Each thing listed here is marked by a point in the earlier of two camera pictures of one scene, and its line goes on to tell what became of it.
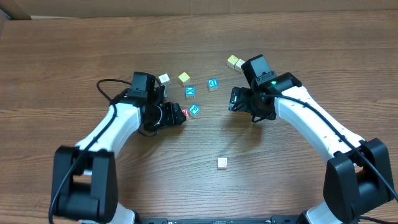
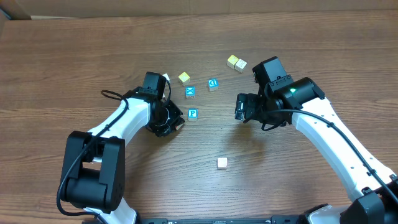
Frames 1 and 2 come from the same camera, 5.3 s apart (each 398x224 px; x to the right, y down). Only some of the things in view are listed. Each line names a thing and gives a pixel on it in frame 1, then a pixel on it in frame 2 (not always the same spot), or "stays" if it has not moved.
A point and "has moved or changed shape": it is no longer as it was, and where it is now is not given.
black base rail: x=275 y=219 stays
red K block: x=222 y=163 stays
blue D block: x=212 y=84 stays
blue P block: x=194 y=109 has moved or changed shape
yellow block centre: x=184 y=78 stays
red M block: x=186 y=112 -> x=177 y=127
